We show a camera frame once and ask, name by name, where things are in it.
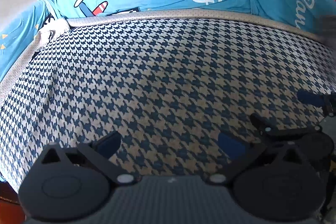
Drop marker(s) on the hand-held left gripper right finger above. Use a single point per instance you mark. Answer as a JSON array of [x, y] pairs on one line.
[[231, 145]]

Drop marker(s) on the houndstooth sofa seat cover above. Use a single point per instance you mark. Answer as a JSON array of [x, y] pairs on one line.
[[157, 69]]

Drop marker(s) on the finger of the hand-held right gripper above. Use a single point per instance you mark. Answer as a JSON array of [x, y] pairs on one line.
[[283, 132], [309, 98]]

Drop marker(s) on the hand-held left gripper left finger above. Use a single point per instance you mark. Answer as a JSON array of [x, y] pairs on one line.
[[109, 144]]

